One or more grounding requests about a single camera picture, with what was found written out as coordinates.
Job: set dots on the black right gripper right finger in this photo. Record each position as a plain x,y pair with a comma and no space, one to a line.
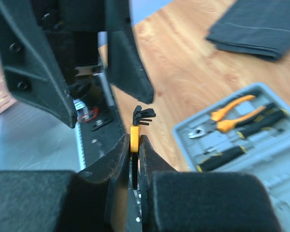
153,171

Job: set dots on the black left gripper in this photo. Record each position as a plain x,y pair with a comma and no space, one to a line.
38,64

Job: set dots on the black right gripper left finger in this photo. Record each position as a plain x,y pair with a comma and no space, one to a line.
107,193

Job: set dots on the orange black hex key set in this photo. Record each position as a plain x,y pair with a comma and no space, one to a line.
140,117

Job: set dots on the black yellow slim screwdriver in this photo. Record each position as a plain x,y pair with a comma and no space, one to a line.
227,151

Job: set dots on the black yellow thick screwdriver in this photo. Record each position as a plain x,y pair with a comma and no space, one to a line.
263,122

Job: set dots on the grey plastic tool case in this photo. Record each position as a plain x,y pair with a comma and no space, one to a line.
268,155

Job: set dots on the dark grey checked cloth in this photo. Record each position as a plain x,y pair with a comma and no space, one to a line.
257,27

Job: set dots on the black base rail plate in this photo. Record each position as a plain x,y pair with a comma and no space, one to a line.
95,137

